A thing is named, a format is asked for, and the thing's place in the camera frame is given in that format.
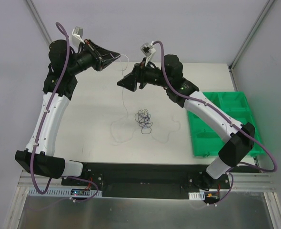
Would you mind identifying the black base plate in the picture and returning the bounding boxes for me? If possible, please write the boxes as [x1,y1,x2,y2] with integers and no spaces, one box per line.
[61,163,230,199]

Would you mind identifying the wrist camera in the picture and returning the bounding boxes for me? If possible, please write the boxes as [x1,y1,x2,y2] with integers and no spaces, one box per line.
[140,42,156,64]
[70,26,84,47]

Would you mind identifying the green compartment tray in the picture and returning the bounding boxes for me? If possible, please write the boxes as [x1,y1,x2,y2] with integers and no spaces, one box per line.
[187,92,257,157]

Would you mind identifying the aluminium frame post right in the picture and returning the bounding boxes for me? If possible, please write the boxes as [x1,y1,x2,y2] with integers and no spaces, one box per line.
[228,0,276,71]

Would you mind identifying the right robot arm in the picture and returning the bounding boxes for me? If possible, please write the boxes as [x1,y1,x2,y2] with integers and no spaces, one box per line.
[117,54,255,190]

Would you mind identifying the aluminium frame post left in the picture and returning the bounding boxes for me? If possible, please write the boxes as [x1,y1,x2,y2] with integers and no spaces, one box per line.
[24,0,52,46]

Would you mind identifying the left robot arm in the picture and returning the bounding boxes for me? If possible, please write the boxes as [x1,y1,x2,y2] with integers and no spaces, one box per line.
[15,39,120,186]

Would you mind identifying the aluminium frame post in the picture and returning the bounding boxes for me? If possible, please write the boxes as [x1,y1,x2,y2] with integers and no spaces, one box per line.
[24,0,52,46]
[228,0,276,71]

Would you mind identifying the white thin cable on table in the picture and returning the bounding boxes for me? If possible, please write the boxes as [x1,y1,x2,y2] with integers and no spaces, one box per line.
[110,114,181,145]

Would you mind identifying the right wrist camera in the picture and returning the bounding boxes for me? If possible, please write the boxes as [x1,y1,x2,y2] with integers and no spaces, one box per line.
[140,42,156,64]

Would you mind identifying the white slotted cable duct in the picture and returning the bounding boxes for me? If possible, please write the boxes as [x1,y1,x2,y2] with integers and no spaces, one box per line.
[29,188,102,198]
[188,192,205,201]

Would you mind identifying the white slotted cable duct right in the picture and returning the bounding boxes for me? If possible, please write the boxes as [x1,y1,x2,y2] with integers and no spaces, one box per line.
[188,192,205,201]

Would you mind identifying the white slotted cable duct left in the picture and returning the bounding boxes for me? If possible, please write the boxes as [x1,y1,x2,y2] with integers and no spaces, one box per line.
[29,188,102,198]

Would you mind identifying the aluminium front rail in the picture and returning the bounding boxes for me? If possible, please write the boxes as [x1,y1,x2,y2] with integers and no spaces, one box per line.
[18,175,65,187]

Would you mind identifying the dark cable bundle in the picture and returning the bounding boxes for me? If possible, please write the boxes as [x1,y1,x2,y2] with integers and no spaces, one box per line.
[133,109,154,135]

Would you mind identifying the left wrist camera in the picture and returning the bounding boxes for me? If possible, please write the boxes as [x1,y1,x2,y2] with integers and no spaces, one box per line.
[70,26,84,47]

